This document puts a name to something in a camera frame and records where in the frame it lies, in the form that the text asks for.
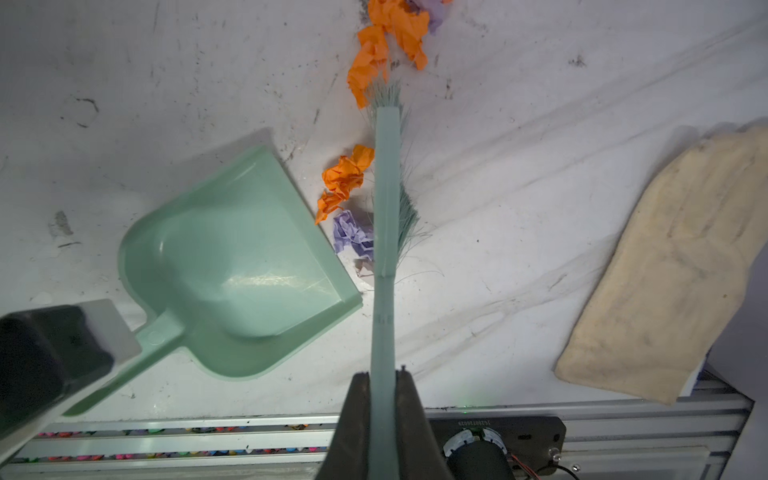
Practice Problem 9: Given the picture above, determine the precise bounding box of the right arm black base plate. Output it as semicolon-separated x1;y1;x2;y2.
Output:
429;414;566;479

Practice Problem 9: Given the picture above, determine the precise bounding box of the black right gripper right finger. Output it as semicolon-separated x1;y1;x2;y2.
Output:
395;368;453;480

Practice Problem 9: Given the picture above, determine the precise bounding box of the aluminium front rail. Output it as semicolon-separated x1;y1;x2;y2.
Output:
1;373;753;479

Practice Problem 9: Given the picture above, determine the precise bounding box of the beige cloth rag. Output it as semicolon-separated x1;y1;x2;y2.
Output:
554;125;767;405

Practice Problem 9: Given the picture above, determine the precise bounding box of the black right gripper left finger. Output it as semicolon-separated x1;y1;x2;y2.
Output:
316;372;371;480

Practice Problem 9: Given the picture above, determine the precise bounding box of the green plastic dustpan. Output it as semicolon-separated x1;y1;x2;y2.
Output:
69;147;362;416

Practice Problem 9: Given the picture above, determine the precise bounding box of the orange purple scraps front right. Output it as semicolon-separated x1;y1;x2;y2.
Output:
315;145;375;279

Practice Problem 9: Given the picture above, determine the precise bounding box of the green hand brush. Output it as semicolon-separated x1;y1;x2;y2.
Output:
366;78;408;479

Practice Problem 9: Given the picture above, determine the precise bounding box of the orange purple scraps right cluster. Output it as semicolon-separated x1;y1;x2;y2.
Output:
347;0;451;110

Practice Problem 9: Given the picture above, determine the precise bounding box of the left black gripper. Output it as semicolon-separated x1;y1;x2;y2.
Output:
1;300;142;462

